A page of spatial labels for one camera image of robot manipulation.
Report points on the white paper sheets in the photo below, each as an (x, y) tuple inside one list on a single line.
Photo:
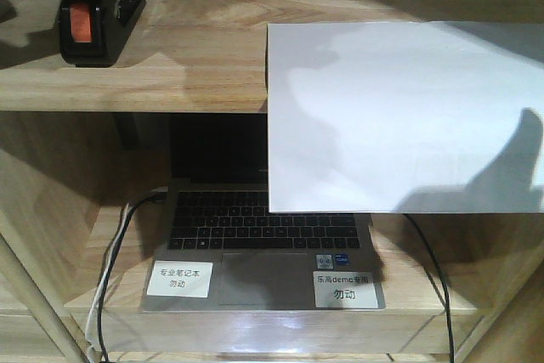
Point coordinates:
[(405, 117)]

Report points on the black orange stapler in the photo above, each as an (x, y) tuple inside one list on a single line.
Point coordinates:
[(93, 33)]

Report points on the silver laptop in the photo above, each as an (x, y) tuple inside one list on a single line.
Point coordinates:
[(217, 211)]

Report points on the wooden shelf board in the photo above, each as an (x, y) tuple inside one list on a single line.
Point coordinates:
[(192, 55)]

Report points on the white label sticker right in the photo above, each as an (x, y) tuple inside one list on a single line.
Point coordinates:
[(344, 290)]

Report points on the white label sticker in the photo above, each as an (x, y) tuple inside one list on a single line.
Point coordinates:
[(185, 279), (344, 290)]

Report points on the white label sticker left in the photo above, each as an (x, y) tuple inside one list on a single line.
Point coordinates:
[(185, 279)]

